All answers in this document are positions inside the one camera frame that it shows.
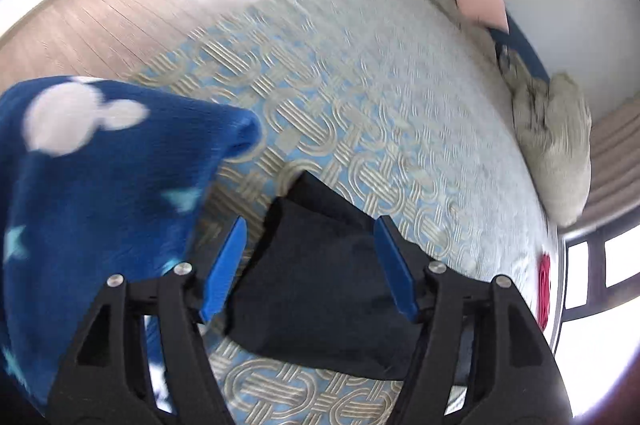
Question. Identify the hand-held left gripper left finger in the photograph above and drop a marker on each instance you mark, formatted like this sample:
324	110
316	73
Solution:
225	270

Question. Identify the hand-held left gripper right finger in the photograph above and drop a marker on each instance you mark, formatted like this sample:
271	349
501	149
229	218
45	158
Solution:
397	270

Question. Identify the black pants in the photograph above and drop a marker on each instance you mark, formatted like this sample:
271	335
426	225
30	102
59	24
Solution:
310	285

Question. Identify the blue fleece blanket white prints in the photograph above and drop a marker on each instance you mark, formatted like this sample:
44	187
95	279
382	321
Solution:
100	205

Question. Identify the red folded cloth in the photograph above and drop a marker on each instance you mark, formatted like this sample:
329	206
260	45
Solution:
544	290

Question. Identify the bed with patterned bedspread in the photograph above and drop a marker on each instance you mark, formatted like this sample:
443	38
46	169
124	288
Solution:
375	105

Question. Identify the large grey patterned pillow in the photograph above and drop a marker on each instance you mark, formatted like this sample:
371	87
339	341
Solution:
560	145

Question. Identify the beige curtain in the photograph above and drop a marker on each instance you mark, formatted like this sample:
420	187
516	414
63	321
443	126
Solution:
615	155

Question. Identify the dark window frame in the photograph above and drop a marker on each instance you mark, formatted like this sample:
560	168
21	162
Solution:
597	260

